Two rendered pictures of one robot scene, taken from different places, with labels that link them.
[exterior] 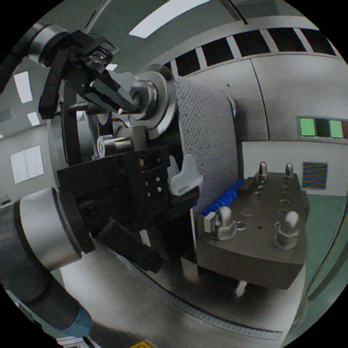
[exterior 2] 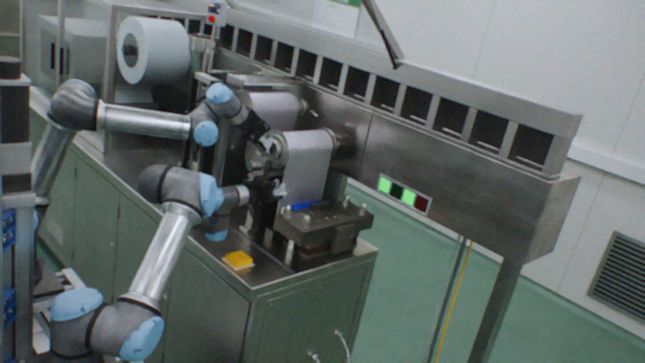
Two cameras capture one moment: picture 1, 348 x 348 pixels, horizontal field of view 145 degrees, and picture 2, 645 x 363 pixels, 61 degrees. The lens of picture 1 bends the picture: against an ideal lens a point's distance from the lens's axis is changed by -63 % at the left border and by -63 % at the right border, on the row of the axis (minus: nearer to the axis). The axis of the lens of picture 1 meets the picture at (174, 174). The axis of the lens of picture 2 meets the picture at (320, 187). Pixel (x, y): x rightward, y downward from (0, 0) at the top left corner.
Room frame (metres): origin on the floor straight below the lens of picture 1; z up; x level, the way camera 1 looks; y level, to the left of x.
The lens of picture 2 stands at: (-1.74, -0.06, 1.88)
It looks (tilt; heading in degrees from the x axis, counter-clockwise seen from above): 21 degrees down; 357
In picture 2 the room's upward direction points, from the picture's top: 12 degrees clockwise
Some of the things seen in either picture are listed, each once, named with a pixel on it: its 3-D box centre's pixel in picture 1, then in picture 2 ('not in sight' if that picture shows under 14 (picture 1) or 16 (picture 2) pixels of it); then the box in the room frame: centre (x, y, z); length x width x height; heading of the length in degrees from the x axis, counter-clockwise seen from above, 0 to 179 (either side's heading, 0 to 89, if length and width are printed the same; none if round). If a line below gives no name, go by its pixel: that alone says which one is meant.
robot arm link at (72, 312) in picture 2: not in sight; (78, 318); (-0.58, 0.40, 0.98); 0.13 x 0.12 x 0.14; 81
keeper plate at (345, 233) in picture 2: (301, 218); (343, 238); (0.20, -0.29, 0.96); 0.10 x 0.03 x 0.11; 135
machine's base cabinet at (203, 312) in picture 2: not in sight; (150, 232); (0.97, 0.65, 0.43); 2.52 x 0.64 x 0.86; 45
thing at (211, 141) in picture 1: (219, 159); (304, 184); (0.31, -0.10, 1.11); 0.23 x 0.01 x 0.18; 135
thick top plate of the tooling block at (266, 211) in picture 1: (271, 205); (325, 221); (0.25, -0.21, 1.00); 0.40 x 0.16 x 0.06; 135
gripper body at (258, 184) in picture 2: (117, 195); (257, 190); (0.14, 0.06, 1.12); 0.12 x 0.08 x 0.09; 135
